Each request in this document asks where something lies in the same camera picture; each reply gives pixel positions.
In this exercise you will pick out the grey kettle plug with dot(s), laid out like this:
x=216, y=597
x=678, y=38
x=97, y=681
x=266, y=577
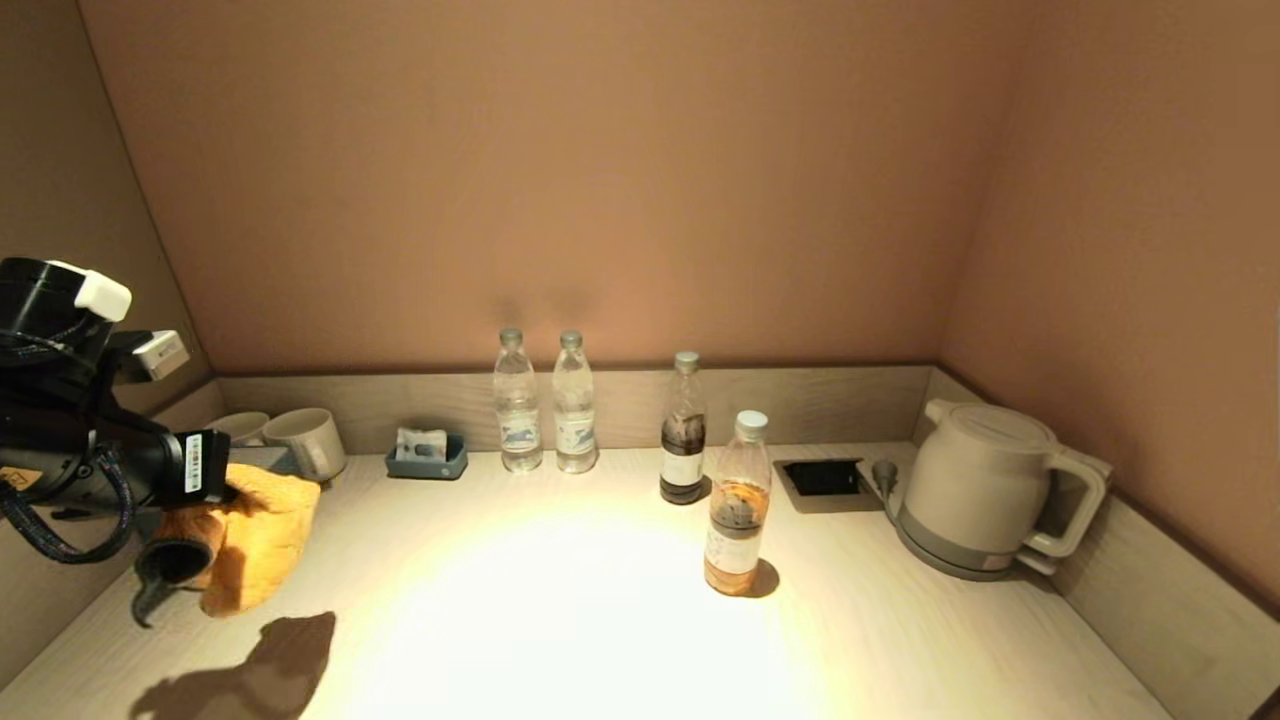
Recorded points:
x=884, y=474

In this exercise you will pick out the amber tea bottle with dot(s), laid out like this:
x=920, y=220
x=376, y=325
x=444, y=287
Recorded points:
x=735, y=520

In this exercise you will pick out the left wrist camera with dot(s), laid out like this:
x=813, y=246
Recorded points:
x=50, y=300

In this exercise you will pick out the orange microfibre cloth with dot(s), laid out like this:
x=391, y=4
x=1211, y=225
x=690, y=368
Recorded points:
x=260, y=540

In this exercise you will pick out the white ceramic mug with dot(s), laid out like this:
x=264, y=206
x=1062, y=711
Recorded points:
x=308, y=440
x=245, y=428

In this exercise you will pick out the small blue tray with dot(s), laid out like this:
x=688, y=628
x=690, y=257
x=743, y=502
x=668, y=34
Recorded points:
x=430, y=469

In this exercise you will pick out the dark tea bottle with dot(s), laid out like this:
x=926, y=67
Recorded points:
x=682, y=450

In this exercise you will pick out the grey kettle base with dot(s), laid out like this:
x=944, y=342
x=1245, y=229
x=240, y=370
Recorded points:
x=940, y=562

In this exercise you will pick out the recessed black power socket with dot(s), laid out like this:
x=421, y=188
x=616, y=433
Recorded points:
x=820, y=478

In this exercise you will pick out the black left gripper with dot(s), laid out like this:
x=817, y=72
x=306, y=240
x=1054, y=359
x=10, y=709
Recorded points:
x=150, y=465

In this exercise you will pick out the grey tissue box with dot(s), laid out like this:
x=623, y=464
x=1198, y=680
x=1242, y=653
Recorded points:
x=262, y=460

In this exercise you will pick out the white sachet packet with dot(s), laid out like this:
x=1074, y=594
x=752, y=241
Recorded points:
x=420, y=444

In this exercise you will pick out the clear water bottle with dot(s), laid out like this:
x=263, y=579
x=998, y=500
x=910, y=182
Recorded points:
x=518, y=420
x=574, y=420

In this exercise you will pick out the cream electric kettle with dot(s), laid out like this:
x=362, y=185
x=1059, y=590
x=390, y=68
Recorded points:
x=970, y=470

